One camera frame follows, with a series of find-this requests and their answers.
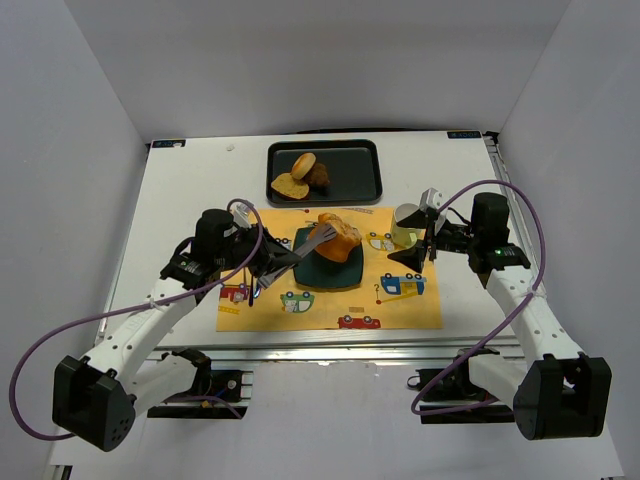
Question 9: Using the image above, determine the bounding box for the orange swirl bread loaf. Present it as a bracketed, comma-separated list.
[309, 213, 362, 263]

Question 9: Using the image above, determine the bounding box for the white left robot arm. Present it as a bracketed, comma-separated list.
[52, 209, 302, 452]

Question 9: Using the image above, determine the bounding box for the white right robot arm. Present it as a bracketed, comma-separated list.
[391, 189, 612, 440]

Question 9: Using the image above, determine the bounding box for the dark brown bread piece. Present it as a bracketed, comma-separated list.
[303, 162, 330, 189]

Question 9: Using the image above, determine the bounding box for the pale yellow cup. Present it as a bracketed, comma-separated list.
[390, 203, 421, 249]

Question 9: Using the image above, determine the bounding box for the dark teal square plate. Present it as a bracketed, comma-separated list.
[293, 243, 364, 290]

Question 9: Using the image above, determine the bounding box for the iridescent purple spoon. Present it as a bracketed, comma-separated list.
[248, 278, 260, 307]

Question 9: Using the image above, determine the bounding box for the flat toast slice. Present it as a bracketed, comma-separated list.
[271, 173, 310, 200]

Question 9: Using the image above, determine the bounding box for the yellow car print placemat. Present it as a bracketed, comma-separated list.
[216, 208, 442, 332]

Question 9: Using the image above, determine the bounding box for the black baking tray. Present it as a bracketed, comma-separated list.
[266, 139, 383, 208]

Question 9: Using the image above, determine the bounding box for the round bagel bun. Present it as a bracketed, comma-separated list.
[291, 152, 316, 180]

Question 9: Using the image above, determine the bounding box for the right table corner label sticker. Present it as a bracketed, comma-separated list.
[446, 130, 483, 140]

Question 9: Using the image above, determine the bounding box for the table corner label sticker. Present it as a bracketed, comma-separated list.
[446, 130, 483, 140]
[150, 139, 186, 149]

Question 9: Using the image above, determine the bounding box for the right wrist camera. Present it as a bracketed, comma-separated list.
[419, 188, 446, 212]

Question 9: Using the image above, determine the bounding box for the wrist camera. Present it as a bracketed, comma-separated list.
[227, 199, 253, 229]
[419, 188, 446, 212]

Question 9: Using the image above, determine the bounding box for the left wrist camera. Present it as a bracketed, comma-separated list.
[227, 199, 253, 229]

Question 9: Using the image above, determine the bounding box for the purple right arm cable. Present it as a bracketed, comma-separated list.
[410, 179, 545, 414]

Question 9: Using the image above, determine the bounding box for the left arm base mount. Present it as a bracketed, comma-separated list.
[147, 348, 253, 420]

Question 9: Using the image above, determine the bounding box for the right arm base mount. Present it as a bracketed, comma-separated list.
[407, 363, 514, 425]

